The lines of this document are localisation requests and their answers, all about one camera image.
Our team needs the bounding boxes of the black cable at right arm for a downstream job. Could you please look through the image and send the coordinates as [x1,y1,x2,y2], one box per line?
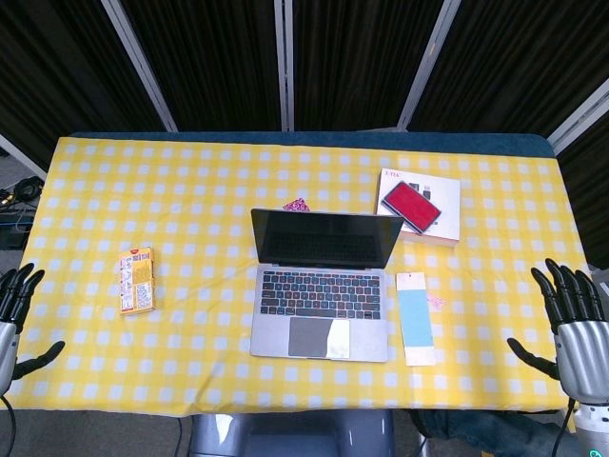
[550,398,577,457]

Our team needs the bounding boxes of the yellow white checkered tablecloth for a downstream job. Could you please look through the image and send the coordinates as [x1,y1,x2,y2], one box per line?
[4,136,595,417]

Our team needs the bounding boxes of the yellow orange small box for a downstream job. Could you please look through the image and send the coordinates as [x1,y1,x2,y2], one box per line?
[118,246,156,316]

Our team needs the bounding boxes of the white box with red case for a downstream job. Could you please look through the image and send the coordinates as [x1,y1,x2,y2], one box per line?
[375,168,462,248]

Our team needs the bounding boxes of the silver laptop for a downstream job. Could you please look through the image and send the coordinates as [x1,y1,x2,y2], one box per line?
[249,208,405,364]

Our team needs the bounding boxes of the blue white flat package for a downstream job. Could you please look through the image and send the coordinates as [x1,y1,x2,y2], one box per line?
[395,271,438,368]

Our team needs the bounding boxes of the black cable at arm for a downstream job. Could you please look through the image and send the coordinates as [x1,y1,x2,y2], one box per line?
[0,395,17,457]
[550,398,577,457]

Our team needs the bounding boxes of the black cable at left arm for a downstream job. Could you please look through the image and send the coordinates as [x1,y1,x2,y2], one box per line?
[0,395,17,457]

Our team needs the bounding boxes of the white partition frame post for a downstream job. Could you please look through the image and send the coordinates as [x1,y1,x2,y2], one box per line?
[272,0,296,132]
[100,0,179,133]
[546,78,609,154]
[0,132,48,181]
[395,0,462,131]

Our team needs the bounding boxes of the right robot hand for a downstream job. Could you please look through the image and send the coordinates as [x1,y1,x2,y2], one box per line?
[506,258,609,400]

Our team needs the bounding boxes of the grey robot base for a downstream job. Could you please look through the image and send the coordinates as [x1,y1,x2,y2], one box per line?
[188,409,395,457]

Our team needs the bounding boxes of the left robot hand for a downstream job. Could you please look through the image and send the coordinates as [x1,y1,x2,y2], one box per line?
[0,263,67,397]

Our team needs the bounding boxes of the black coiled cables on floor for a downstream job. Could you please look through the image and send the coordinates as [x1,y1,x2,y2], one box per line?
[0,174,45,209]

